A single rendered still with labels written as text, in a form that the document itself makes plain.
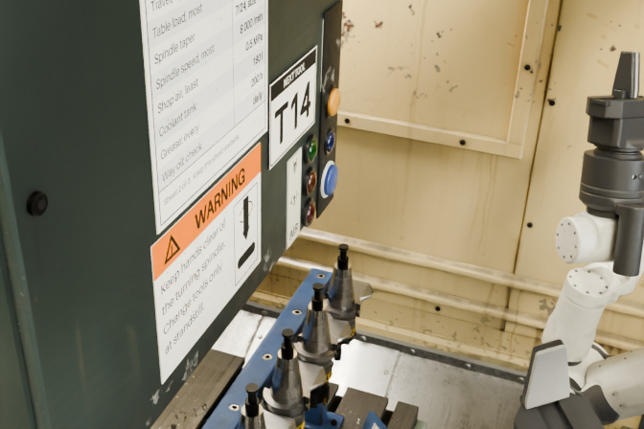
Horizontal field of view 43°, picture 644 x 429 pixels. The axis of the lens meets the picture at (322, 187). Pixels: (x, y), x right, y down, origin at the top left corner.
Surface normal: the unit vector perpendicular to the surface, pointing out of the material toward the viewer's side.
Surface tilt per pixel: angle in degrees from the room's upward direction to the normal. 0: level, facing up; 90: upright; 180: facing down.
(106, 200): 90
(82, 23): 90
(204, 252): 90
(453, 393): 24
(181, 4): 90
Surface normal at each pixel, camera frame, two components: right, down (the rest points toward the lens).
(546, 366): 0.24, 0.62
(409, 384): -0.11, -0.62
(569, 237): -0.97, 0.00
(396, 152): -0.35, 0.44
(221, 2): 0.94, 0.19
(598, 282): 0.13, -0.83
